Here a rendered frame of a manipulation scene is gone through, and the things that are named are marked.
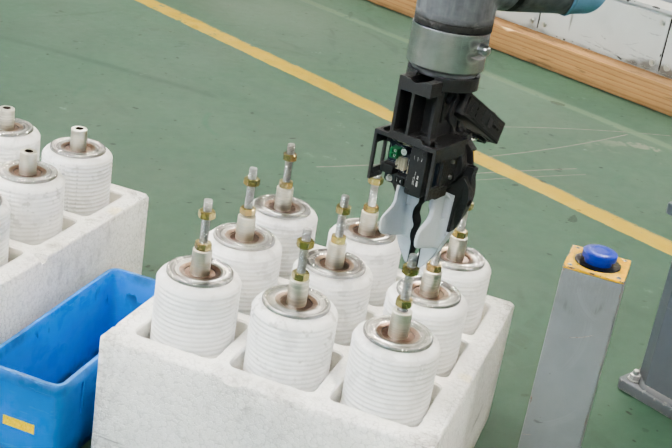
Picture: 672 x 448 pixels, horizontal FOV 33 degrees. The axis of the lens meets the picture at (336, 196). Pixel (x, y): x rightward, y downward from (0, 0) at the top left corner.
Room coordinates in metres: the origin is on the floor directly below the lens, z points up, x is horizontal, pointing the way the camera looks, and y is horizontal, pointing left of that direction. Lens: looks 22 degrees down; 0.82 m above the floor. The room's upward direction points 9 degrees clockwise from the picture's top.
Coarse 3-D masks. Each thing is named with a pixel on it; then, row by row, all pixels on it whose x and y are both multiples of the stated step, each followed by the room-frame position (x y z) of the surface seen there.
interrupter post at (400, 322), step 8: (392, 312) 1.08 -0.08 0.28; (400, 312) 1.07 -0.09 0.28; (408, 312) 1.08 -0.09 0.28; (392, 320) 1.07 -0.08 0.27; (400, 320) 1.07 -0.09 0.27; (408, 320) 1.07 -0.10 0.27; (392, 328) 1.07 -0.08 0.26; (400, 328) 1.07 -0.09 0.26; (408, 328) 1.07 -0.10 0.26; (392, 336) 1.07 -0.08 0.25; (400, 336) 1.07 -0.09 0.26
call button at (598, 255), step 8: (584, 248) 1.21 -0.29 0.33; (592, 248) 1.21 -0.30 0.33; (600, 248) 1.22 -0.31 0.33; (608, 248) 1.22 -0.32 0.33; (584, 256) 1.21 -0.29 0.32; (592, 256) 1.20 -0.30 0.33; (600, 256) 1.20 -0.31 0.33; (608, 256) 1.20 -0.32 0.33; (616, 256) 1.20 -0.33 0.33; (592, 264) 1.20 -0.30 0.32; (600, 264) 1.20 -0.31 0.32; (608, 264) 1.19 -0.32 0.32
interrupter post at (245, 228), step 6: (240, 216) 1.26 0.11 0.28; (252, 216) 1.26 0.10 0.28; (240, 222) 1.25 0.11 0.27; (246, 222) 1.25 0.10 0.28; (252, 222) 1.25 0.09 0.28; (240, 228) 1.25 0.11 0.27; (246, 228) 1.25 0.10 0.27; (252, 228) 1.26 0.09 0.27; (240, 234) 1.25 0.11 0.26; (246, 234) 1.25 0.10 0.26; (252, 234) 1.26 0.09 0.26; (240, 240) 1.25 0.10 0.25; (246, 240) 1.25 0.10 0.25
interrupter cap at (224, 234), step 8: (224, 224) 1.28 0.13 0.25; (232, 224) 1.29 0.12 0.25; (216, 232) 1.26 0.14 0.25; (224, 232) 1.26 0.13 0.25; (232, 232) 1.27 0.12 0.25; (256, 232) 1.28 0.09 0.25; (264, 232) 1.28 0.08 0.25; (216, 240) 1.24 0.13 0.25; (224, 240) 1.24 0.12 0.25; (232, 240) 1.25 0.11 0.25; (256, 240) 1.26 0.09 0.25; (264, 240) 1.26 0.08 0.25; (272, 240) 1.26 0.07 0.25; (232, 248) 1.23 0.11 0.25; (240, 248) 1.22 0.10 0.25; (248, 248) 1.23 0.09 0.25; (256, 248) 1.23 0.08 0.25; (264, 248) 1.24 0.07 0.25
